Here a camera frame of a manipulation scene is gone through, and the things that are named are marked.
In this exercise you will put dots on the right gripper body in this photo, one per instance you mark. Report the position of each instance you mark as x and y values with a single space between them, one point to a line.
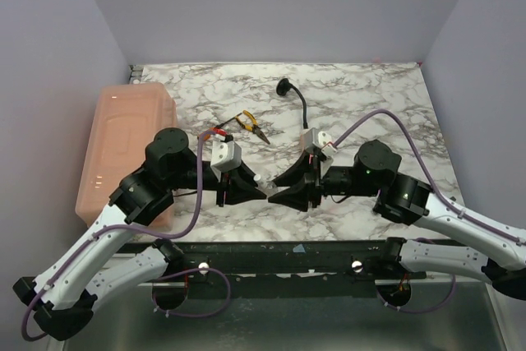
315 183

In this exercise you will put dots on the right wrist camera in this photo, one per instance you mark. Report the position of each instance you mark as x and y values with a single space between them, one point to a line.
317 142

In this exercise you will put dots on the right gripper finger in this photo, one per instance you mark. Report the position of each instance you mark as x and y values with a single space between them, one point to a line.
299 197
306 168

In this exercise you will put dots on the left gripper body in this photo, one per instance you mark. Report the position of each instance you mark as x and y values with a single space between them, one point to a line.
189 177

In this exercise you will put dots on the white nail polish cap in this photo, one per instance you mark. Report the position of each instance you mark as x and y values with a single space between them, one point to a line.
260 183

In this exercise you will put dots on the yellow handled pliers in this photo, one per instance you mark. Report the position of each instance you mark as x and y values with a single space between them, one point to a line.
251 125

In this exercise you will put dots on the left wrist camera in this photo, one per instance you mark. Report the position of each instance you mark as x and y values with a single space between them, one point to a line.
226 154

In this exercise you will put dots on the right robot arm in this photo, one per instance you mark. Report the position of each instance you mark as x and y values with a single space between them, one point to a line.
482 249

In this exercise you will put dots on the black mounting rail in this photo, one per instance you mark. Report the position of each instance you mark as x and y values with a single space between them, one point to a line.
269 270

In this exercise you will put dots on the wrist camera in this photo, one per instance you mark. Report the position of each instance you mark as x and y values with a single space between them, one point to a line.
226 154
317 142

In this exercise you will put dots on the orange handled screwdriver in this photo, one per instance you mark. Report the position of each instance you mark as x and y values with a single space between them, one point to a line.
219 128

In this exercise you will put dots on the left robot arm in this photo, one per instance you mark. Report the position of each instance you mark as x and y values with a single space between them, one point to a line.
120 249

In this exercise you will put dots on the pink plastic storage box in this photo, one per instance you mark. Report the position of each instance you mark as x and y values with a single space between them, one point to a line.
127 118

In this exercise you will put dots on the clear nail polish bottle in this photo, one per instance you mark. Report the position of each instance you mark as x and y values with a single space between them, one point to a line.
271 189

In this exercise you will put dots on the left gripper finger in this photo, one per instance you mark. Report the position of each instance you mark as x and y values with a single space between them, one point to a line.
235 192
241 177

